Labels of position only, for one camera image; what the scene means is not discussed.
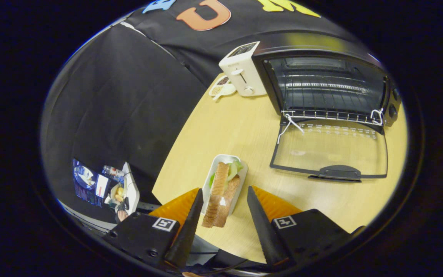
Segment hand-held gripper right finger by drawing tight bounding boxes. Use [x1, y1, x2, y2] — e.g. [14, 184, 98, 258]
[247, 186, 352, 269]

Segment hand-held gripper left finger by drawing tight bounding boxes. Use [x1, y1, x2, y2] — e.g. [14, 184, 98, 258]
[103, 188, 204, 270]

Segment toast sandwich with lettuce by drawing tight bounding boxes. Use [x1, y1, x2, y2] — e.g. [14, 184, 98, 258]
[202, 161, 244, 228]

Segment black toaster oven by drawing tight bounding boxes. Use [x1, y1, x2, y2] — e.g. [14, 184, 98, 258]
[252, 32, 403, 182]

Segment white toaster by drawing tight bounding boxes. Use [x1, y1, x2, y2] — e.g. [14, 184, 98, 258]
[219, 41, 267, 97]

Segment white rectangular plate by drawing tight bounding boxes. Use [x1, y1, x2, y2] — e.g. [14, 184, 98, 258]
[202, 154, 248, 216]

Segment small clear plastic bottle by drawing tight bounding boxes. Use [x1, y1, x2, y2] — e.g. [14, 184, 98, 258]
[102, 165, 125, 181]

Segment black backdrop cloth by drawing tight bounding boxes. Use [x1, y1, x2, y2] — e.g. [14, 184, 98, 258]
[41, 0, 360, 224]

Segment small white condiment dish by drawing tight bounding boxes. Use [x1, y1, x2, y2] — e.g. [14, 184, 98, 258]
[209, 75, 237, 101]

